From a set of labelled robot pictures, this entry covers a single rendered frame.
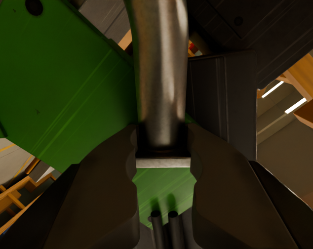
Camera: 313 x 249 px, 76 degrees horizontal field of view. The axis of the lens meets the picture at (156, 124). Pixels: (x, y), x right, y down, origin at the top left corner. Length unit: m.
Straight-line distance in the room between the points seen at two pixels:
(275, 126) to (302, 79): 6.71
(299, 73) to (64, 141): 0.92
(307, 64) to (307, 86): 0.08
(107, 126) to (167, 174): 0.07
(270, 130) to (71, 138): 7.58
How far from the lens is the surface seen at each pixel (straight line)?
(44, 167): 0.38
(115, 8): 0.67
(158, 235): 0.22
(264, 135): 7.69
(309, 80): 1.01
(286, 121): 7.72
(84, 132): 0.17
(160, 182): 0.19
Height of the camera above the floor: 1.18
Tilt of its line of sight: 4 degrees up
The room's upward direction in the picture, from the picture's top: 136 degrees clockwise
